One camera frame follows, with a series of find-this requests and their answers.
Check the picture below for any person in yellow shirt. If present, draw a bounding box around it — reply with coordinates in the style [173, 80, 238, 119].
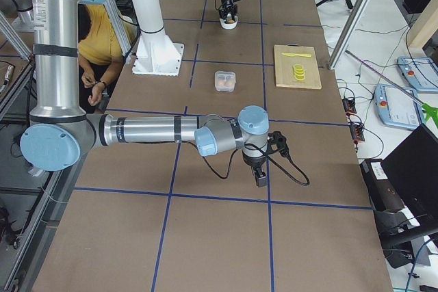
[78, 4, 124, 114]

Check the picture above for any blue teach pendant far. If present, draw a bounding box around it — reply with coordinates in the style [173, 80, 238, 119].
[397, 56, 437, 94]

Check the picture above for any white bowl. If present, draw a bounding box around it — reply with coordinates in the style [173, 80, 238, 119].
[220, 15, 238, 30]

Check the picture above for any black monitor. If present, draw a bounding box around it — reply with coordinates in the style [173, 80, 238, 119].
[382, 124, 437, 223]

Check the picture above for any black computer box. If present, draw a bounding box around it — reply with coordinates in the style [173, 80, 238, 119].
[360, 159, 404, 213]

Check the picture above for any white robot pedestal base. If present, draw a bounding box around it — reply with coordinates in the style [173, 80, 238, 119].
[132, 0, 184, 76]

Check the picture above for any clear plastic egg box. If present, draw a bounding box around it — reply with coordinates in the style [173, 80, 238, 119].
[214, 70, 236, 92]

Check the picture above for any blue teach pendant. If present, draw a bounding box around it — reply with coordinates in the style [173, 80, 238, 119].
[397, 56, 437, 94]
[374, 83, 426, 130]

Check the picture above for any aluminium frame post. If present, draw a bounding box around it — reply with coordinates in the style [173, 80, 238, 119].
[328, 0, 370, 70]

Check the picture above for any yellow plastic knife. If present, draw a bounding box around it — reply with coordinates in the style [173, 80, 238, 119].
[281, 52, 312, 58]

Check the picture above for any blue teach pendant near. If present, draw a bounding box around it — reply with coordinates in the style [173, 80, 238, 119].
[374, 83, 426, 130]

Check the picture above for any green tipped reacher stick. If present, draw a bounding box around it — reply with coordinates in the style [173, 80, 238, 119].
[345, 49, 438, 122]

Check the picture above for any black orange usb hub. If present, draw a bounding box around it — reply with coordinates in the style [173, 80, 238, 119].
[342, 97, 365, 144]

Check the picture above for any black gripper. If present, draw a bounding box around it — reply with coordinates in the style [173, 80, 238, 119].
[219, 0, 238, 21]
[242, 150, 267, 187]

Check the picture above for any bamboo cutting board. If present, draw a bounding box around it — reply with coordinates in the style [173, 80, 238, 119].
[274, 44, 322, 90]

